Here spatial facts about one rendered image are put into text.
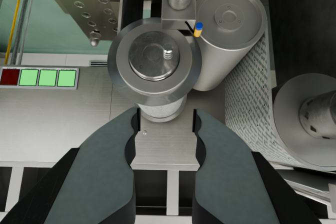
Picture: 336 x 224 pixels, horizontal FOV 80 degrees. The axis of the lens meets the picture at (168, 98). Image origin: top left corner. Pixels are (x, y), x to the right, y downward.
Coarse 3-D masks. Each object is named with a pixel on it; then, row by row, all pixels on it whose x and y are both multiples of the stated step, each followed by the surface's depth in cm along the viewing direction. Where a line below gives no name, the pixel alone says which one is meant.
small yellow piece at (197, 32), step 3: (186, 21) 29; (186, 24) 29; (198, 24) 25; (201, 24) 25; (189, 27) 29; (195, 27) 26; (198, 27) 25; (201, 27) 25; (192, 30) 28; (195, 30) 26; (198, 30) 26; (195, 33) 27; (198, 33) 27
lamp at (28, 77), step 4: (24, 72) 64; (28, 72) 64; (32, 72) 64; (36, 72) 64; (24, 76) 64; (28, 76) 64; (32, 76) 64; (36, 76) 64; (20, 80) 64; (24, 80) 64; (28, 80) 64; (32, 80) 64; (20, 84) 63; (24, 84) 63; (28, 84) 63; (32, 84) 63
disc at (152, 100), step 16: (112, 48) 32; (192, 48) 32; (112, 64) 31; (192, 64) 31; (112, 80) 31; (192, 80) 31; (128, 96) 30; (144, 96) 30; (160, 96) 30; (176, 96) 30
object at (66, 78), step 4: (60, 72) 64; (64, 72) 64; (68, 72) 64; (72, 72) 64; (60, 76) 64; (64, 76) 64; (68, 76) 64; (72, 76) 64; (60, 80) 64; (64, 80) 64; (68, 80) 64; (72, 80) 64; (60, 84) 63; (64, 84) 63; (68, 84) 63; (72, 84) 63
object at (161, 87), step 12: (144, 24) 32; (156, 24) 32; (132, 36) 31; (180, 36) 31; (120, 48) 31; (180, 48) 31; (120, 60) 30; (180, 60) 30; (120, 72) 30; (132, 72) 30; (180, 72) 30; (132, 84) 30; (144, 84) 30; (156, 84) 30; (168, 84) 30
